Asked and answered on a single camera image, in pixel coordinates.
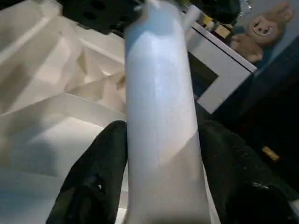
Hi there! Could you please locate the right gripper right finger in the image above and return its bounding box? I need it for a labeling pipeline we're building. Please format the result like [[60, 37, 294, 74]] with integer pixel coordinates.
[[198, 120, 299, 224]]

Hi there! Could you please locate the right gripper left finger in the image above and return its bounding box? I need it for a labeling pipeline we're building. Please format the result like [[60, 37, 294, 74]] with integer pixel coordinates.
[[45, 120, 128, 224]]

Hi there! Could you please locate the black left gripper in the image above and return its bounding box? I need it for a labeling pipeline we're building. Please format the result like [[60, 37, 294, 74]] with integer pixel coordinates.
[[62, 0, 142, 35]]

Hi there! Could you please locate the white plastic table top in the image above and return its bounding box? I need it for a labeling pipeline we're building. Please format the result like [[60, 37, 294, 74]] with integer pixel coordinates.
[[0, 0, 131, 224]]

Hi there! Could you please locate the black mat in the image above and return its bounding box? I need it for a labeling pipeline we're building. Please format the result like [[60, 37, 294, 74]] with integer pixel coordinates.
[[196, 46, 299, 201]]

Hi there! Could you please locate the white cabinet with glass doors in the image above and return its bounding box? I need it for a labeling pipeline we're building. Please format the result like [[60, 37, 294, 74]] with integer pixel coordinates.
[[184, 21, 258, 115]]

